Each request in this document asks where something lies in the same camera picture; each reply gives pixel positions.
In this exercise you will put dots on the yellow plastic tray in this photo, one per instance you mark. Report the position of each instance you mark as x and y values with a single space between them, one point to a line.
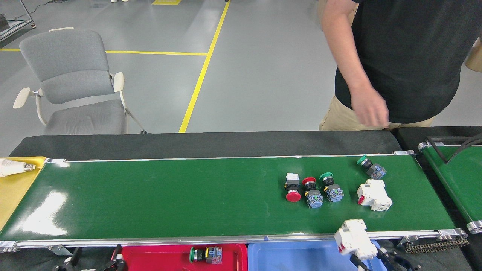
15 192

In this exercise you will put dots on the black conveyor guide frame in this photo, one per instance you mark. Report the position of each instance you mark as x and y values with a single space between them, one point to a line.
452 138

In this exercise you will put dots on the grey office chair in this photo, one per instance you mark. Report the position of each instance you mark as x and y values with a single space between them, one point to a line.
67 60

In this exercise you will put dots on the person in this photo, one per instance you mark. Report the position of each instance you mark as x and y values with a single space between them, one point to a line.
414 56

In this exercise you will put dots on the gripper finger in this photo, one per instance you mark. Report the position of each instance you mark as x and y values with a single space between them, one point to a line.
388 263
75 256
119 252
359 263

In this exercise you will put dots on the person's right forearm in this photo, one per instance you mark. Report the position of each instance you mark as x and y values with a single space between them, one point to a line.
350 67

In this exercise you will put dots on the metal frame rack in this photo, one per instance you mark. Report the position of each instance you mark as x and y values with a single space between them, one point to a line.
17 26

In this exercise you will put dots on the white light bulb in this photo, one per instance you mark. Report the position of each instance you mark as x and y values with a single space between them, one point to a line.
11 167

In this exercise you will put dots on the blue plastic tray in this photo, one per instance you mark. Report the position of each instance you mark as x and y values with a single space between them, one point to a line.
293 259

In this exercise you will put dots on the green conveyor belt, long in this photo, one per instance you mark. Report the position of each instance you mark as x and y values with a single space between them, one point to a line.
188 195

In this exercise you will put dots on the red mushroom push button switch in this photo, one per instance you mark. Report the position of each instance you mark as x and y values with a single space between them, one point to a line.
314 198
293 196

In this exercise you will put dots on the white circuit breaker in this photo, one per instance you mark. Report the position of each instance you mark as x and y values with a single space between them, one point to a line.
354 239
374 195

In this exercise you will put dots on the person's right hand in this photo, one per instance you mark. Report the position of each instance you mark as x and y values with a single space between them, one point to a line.
371 109

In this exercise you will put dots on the black equipment box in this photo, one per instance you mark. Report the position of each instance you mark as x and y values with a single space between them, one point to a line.
3 22

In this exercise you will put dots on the green conveyor belt, short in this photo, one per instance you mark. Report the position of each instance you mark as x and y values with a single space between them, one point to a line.
459 180

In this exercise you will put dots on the green mushroom push button switch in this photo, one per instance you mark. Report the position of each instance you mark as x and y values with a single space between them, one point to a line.
334 194
212 255
375 172

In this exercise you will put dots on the red plastic tray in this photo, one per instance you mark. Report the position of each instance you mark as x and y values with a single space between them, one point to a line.
158 259

